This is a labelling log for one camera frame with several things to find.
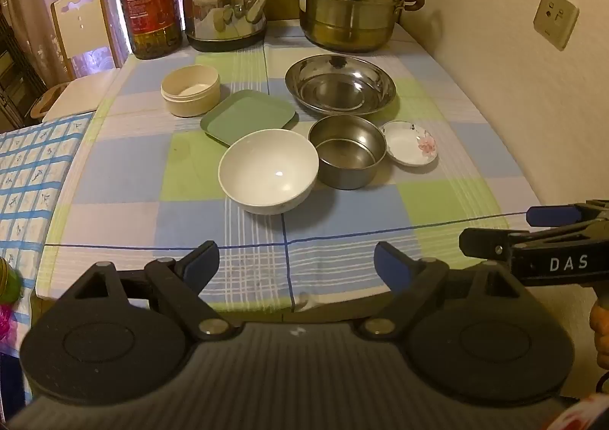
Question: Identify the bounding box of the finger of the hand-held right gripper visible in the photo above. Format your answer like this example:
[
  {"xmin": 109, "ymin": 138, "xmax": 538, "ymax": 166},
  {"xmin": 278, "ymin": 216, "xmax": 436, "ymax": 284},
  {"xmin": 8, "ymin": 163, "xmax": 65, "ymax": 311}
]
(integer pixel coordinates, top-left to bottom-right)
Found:
[
  {"xmin": 459, "ymin": 227, "xmax": 530, "ymax": 270},
  {"xmin": 526, "ymin": 201, "xmax": 609, "ymax": 227}
]

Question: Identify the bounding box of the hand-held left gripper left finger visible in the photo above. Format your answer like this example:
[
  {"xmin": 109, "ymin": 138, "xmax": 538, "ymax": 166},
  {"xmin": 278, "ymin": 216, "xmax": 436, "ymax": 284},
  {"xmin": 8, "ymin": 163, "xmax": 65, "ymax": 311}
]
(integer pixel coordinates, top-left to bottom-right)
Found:
[{"xmin": 61, "ymin": 241, "xmax": 241, "ymax": 341}]

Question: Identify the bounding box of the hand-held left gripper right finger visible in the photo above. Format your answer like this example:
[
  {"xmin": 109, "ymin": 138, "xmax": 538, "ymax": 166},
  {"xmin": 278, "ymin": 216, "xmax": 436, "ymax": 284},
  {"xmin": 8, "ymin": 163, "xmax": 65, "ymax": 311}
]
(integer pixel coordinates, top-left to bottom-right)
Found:
[{"xmin": 359, "ymin": 241, "xmax": 530, "ymax": 340}]

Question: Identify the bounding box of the white ceramic bowl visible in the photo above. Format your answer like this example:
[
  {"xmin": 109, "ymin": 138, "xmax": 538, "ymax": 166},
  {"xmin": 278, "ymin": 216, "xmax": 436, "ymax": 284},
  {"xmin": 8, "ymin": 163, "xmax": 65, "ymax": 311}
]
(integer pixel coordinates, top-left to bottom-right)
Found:
[{"xmin": 218, "ymin": 128, "xmax": 319, "ymax": 216}]

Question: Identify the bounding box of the small stainless steel bowl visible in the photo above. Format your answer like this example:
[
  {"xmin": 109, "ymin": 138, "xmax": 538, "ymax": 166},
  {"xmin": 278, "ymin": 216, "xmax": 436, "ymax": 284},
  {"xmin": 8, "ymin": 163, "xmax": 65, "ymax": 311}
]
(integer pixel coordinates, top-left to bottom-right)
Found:
[{"xmin": 308, "ymin": 114, "xmax": 387, "ymax": 190}]

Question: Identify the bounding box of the floral white dish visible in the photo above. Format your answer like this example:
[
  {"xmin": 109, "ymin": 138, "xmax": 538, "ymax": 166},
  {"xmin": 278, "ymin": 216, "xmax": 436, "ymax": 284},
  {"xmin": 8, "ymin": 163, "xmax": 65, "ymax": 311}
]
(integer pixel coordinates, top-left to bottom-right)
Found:
[{"xmin": 379, "ymin": 120, "xmax": 438, "ymax": 168}]

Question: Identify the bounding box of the green rectangular plate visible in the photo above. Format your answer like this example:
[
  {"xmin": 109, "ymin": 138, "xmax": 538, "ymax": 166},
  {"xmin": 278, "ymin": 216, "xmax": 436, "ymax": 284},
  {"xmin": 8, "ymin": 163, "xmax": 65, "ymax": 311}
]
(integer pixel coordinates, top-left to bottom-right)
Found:
[{"xmin": 200, "ymin": 90, "xmax": 297, "ymax": 147}]

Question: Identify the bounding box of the cream ribbed round bowl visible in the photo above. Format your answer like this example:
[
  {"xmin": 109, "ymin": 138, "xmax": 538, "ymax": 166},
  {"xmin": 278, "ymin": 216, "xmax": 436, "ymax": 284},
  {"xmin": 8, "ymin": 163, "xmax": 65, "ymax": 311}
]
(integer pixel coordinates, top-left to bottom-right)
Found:
[{"xmin": 160, "ymin": 65, "xmax": 222, "ymax": 118}]

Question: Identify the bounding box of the large stainless steel basin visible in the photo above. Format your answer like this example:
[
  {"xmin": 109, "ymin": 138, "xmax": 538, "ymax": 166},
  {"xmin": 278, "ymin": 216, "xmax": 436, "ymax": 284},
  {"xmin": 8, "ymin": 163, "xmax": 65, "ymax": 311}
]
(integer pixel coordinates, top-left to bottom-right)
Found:
[{"xmin": 284, "ymin": 54, "xmax": 397, "ymax": 117}]

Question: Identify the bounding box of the person's right hand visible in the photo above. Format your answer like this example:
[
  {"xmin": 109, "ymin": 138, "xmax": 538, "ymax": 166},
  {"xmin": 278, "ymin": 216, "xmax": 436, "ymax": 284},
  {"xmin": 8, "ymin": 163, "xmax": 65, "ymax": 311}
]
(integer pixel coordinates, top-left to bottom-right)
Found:
[{"xmin": 589, "ymin": 299, "xmax": 609, "ymax": 371}]

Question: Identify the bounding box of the checked tablecloth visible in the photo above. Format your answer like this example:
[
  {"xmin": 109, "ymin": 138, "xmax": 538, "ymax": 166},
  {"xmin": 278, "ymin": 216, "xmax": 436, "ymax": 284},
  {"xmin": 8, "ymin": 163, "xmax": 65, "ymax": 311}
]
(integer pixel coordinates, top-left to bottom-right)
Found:
[{"xmin": 34, "ymin": 21, "xmax": 543, "ymax": 317}]

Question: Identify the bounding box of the red and white cloth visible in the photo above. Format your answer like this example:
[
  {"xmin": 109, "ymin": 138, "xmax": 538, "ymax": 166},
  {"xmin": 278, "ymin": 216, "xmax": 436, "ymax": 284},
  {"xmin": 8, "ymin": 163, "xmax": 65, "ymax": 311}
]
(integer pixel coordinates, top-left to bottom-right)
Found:
[{"xmin": 554, "ymin": 393, "xmax": 609, "ymax": 430}]

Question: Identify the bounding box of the blue patterned white cloth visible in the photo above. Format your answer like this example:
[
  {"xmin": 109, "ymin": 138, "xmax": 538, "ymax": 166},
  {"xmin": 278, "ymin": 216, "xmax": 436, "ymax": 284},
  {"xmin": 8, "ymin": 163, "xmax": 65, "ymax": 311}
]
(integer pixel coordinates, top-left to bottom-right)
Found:
[{"xmin": 0, "ymin": 113, "xmax": 96, "ymax": 312}]

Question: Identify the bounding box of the green pink plastic object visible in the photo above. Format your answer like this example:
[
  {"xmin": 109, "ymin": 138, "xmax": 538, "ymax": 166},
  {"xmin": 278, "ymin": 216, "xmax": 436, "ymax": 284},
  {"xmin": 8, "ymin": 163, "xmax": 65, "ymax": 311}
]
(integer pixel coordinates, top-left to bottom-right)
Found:
[{"xmin": 0, "ymin": 256, "xmax": 24, "ymax": 345}]

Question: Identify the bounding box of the brown wooden object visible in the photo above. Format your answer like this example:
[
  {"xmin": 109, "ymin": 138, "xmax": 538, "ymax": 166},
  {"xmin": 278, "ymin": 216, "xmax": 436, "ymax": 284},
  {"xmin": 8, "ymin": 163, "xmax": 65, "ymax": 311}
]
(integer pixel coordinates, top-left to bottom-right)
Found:
[{"xmin": 30, "ymin": 82, "xmax": 64, "ymax": 120}]

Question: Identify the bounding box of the stainless steel kettle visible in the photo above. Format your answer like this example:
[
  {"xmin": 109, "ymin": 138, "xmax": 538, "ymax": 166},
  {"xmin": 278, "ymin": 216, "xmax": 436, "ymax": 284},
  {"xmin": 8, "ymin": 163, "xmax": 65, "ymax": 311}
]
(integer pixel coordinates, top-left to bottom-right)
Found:
[{"xmin": 182, "ymin": 0, "xmax": 276, "ymax": 53}]

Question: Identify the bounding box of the dark shelf rack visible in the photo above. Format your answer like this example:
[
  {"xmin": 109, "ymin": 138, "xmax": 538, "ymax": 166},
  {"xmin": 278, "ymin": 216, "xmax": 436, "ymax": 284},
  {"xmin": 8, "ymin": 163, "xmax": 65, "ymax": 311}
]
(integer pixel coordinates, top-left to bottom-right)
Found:
[{"xmin": 0, "ymin": 16, "xmax": 51, "ymax": 131}]

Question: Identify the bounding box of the cream wooden chair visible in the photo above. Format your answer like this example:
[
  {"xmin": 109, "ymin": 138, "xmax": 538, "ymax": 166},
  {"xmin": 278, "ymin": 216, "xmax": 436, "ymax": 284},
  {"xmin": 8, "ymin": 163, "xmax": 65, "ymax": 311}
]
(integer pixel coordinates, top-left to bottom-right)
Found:
[{"xmin": 42, "ymin": 0, "xmax": 124, "ymax": 123}]

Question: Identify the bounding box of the beige round-port wall outlet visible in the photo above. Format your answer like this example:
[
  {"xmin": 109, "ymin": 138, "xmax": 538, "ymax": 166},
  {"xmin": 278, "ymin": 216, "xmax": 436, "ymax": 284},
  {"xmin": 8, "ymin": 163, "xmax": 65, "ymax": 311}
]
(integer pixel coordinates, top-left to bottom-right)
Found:
[{"xmin": 533, "ymin": 0, "xmax": 580, "ymax": 51}]

